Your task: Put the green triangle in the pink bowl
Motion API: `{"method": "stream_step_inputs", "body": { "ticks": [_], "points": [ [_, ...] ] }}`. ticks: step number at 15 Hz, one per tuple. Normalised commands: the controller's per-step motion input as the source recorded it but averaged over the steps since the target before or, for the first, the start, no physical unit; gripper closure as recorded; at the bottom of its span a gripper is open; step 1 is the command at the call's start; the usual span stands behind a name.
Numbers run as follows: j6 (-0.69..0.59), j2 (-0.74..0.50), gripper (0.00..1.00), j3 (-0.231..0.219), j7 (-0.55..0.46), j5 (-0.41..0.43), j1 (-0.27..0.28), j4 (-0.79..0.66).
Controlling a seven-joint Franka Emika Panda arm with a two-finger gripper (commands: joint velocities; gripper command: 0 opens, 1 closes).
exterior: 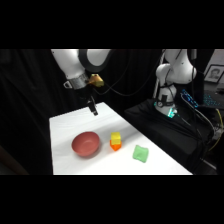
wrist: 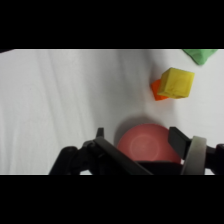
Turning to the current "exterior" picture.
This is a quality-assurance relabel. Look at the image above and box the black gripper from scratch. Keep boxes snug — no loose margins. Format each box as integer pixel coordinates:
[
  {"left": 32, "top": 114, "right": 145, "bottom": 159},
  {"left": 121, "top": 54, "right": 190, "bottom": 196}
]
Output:
[{"left": 77, "top": 85, "right": 100, "bottom": 117}]

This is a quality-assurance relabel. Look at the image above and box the green triangle block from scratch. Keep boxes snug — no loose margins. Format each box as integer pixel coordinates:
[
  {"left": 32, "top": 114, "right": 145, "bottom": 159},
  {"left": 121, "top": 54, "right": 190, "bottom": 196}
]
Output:
[{"left": 132, "top": 144, "right": 150, "bottom": 164}]

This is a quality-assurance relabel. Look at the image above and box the pink bowl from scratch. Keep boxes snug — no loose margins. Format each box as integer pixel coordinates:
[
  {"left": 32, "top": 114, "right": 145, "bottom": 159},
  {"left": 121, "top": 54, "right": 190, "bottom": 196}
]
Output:
[{"left": 71, "top": 131, "right": 101, "bottom": 158}]

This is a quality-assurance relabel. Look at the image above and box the yellow cube block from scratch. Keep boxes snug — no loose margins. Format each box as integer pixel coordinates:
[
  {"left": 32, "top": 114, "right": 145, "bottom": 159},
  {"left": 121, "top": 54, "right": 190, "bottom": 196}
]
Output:
[{"left": 110, "top": 131, "right": 122, "bottom": 146}]

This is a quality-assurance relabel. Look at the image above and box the orange block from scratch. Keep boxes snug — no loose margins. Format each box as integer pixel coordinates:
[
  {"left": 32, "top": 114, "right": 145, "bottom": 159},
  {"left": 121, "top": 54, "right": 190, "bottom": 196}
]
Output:
[{"left": 109, "top": 139, "right": 123, "bottom": 152}]

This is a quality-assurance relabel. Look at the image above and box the black cloth covered stand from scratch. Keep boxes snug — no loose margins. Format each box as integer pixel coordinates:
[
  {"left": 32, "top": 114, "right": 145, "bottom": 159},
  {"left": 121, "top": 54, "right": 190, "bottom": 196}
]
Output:
[{"left": 124, "top": 97, "right": 216, "bottom": 176}]

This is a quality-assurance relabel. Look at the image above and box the blue lit keyboard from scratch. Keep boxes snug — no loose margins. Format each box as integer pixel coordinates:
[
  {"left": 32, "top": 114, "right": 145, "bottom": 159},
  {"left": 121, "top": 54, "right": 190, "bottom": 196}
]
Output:
[{"left": 180, "top": 88, "right": 202, "bottom": 110}]

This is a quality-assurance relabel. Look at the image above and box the teal lit keyboard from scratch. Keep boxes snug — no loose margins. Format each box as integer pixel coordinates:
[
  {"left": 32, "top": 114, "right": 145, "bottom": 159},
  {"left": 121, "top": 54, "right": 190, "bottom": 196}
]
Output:
[{"left": 202, "top": 92, "right": 224, "bottom": 110}]

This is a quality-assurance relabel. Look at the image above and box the framed portrait picture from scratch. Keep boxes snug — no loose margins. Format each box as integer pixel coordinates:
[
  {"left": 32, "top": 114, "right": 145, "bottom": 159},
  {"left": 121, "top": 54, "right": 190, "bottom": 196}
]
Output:
[{"left": 203, "top": 64, "right": 224, "bottom": 84}]

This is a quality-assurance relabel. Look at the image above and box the yellowish wrist camera box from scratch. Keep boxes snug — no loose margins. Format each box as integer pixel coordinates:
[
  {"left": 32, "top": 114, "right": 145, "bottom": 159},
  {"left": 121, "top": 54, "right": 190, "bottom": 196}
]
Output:
[{"left": 87, "top": 73, "right": 105, "bottom": 89}]

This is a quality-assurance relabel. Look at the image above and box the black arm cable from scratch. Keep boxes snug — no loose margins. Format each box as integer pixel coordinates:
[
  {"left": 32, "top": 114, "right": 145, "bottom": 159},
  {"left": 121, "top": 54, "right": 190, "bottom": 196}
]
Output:
[{"left": 99, "top": 49, "right": 165, "bottom": 98}]

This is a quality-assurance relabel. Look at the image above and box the yellow cable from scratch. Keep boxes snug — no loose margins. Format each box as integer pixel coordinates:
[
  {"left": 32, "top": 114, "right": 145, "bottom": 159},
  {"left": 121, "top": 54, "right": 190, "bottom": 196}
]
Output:
[{"left": 209, "top": 107, "right": 224, "bottom": 152}]

